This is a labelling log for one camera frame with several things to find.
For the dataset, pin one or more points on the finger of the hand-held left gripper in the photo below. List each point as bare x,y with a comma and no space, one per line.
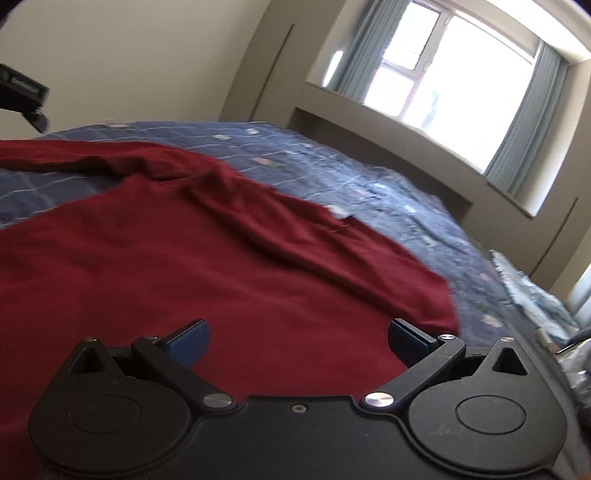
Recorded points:
38,120

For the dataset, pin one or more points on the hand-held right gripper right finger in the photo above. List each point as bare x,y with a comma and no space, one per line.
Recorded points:
408,344

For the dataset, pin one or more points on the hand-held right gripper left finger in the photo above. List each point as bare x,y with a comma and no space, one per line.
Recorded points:
187,344

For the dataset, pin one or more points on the dark red garment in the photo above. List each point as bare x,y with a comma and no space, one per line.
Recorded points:
194,258

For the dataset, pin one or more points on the light blue striped cloth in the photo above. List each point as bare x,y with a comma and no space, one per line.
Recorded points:
531,295

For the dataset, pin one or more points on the silver foil bag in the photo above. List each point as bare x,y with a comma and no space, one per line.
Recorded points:
576,360

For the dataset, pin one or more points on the beige built-in cabinet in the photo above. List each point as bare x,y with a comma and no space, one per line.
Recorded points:
415,152

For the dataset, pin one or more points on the blue checked floral blanket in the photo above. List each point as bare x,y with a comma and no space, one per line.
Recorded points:
332,157

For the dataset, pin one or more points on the light blue curtain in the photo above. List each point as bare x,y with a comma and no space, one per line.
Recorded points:
531,129
374,46

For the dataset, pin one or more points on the white framed window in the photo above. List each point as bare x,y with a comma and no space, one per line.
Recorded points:
452,78

